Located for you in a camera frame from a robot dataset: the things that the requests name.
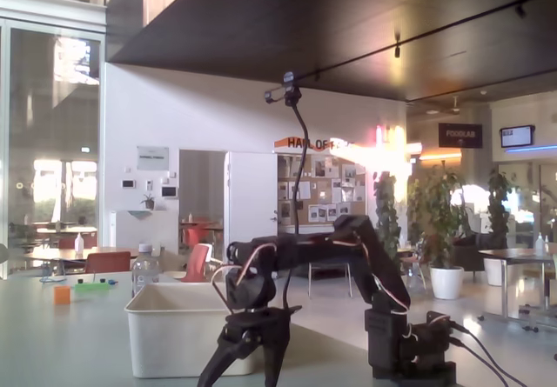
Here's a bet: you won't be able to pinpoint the white plastic bin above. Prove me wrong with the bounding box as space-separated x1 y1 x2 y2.
124 282 263 379

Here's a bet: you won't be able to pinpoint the green flat block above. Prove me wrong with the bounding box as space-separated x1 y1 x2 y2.
73 281 111 293

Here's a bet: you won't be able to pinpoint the coral plastic chair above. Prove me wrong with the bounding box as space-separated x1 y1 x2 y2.
178 243 212 283

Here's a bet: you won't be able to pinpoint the white door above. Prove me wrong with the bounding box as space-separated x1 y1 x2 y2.
225 150 279 281

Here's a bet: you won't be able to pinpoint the dark blue metal chair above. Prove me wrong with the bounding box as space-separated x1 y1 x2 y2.
307 261 354 299

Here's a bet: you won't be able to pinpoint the clear plastic water bottle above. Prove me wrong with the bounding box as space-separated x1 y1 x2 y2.
131 243 161 299

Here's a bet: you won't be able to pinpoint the white cabinet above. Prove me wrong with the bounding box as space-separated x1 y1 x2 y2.
111 210 179 258

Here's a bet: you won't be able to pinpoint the cork bulletin board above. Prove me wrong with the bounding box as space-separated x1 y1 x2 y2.
277 154 369 228

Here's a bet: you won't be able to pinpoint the dark red chair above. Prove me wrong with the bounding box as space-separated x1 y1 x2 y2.
84 250 131 274

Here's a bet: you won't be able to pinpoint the climbing green plant column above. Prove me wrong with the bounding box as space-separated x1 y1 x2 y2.
372 171 402 253

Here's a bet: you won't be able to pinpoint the large white plant pot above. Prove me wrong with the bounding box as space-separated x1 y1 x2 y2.
429 266 466 300

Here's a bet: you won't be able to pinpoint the bushy green indoor plant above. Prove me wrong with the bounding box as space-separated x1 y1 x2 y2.
408 160 473 270

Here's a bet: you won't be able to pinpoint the black webcam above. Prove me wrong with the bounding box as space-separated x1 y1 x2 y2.
264 71 304 106

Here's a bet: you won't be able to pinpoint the small white plant pot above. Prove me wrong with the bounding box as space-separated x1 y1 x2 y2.
483 258 506 287

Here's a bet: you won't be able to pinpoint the slim tall green plant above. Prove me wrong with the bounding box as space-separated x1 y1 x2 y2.
486 169 519 250

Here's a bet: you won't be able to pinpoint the black foodlab sign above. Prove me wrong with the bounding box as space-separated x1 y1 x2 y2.
438 123 483 149

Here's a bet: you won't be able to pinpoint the wooden table metal legs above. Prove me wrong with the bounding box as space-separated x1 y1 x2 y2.
478 247 557 332

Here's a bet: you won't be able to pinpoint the black gooseneck clamp mount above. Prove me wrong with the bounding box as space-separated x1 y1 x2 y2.
281 99 311 318

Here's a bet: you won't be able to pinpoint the white wall poster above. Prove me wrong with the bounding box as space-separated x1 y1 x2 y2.
137 145 170 170

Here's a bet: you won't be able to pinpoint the black usb cable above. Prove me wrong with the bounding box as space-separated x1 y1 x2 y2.
450 337 509 387

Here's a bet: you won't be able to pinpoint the black power cable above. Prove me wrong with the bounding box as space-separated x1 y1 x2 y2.
450 321 531 387

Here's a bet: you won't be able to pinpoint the wall monitor screen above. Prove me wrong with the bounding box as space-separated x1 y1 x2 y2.
500 124 535 148

